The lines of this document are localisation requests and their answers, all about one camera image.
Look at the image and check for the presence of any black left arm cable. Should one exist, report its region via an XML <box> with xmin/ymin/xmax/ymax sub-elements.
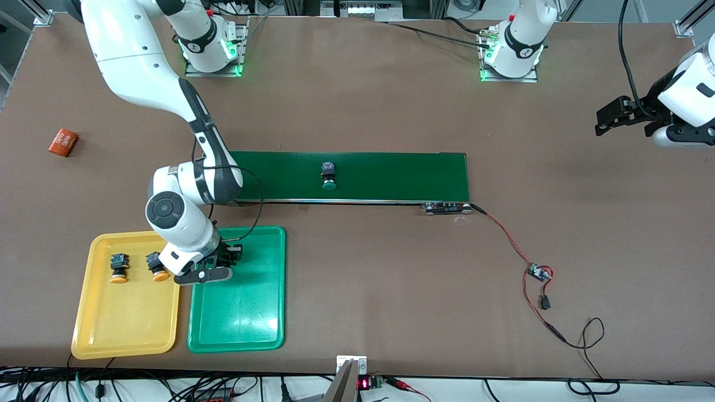
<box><xmin>617</xmin><ymin>0</ymin><xmax>660</xmax><ymax>121</ymax></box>

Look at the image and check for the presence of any white power strip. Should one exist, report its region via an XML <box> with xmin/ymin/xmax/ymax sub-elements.
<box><xmin>321</xmin><ymin>0</ymin><xmax>404</xmax><ymax>22</ymax></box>

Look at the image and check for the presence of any grey metal camera post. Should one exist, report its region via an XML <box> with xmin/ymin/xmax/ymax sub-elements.
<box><xmin>322</xmin><ymin>359</ymin><xmax>361</xmax><ymax>402</ymax></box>

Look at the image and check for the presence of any yellow plastic tray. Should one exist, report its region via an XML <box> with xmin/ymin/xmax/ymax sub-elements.
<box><xmin>71</xmin><ymin>229</ymin><xmax>184</xmax><ymax>360</ymax></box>

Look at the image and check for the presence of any black cable on table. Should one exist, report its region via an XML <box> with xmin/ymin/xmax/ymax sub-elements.
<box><xmin>385</xmin><ymin>21</ymin><xmax>492</xmax><ymax>48</ymax></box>

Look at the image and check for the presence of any red and black wire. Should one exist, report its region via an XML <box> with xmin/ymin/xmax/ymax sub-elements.
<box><xmin>471</xmin><ymin>203</ymin><xmax>568</xmax><ymax>342</ymax></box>

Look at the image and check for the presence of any thin black cable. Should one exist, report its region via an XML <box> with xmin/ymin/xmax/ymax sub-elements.
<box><xmin>561</xmin><ymin>317</ymin><xmax>622</xmax><ymax>395</ymax></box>

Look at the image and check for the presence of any orange cylindrical battery cell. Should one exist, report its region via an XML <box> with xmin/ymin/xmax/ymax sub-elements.
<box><xmin>49</xmin><ymin>129</ymin><xmax>79</xmax><ymax>158</ymax></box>

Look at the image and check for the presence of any black cable bundle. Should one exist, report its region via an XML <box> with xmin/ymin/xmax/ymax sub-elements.
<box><xmin>0</xmin><ymin>366</ymin><xmax>336</xmax><ymax>402</ymax></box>

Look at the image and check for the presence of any yellow mushroom push button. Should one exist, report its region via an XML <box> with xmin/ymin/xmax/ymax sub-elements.
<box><xmin>109</xmin><ymin>253</ymin><xmax>130</xmax><ymax>284</ymax></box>
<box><xmin>145</xmin><ymin>252</ymin><xmax>170</xmax><ymax>283</ymax></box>

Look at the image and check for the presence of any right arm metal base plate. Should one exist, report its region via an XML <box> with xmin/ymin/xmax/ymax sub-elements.
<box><xmin>184</xmin><ymin>16</ymin><xmax>247</xmax><ymax>78</ymax></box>

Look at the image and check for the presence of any small metal bracket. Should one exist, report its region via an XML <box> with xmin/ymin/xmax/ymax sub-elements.
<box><xmin>336</xmin><ymin>355</ymin><xmax>368</xmax><ymax>376</ymax></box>

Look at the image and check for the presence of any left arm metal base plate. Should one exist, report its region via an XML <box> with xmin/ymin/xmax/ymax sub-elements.
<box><xmin>479</xmin><ymin>28</ymin><xmax>540</xmax><ymax>83</ymax></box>

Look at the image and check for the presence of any green plastic tray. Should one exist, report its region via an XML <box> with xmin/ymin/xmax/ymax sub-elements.
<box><xmin>187</xmin><ymin>226</ymin><xmax>287</xmax><ymax>353</ymax></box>

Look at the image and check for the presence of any red clip lead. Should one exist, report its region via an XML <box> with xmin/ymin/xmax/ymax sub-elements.
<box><xmin>385</xmin><ymin>377</ymin><xmax>432</xmax><ymax>402</ymax></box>

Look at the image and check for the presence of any green conveyor belt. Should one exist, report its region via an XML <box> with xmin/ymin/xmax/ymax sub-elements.
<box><xmin>226</xmin><ymin>151</ymin><xmax>473</xmax><ymax>216</ymax></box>

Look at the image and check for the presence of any aluminium frame profile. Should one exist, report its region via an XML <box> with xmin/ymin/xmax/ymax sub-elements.
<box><xmin>28</xmin><ymin>0</ymin><xmax>55</xmax><ymax>26</ymax></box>
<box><xmin>673</xmin><ymin>0</ymin><xmax>715</xmax><ymax>39</ymax></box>

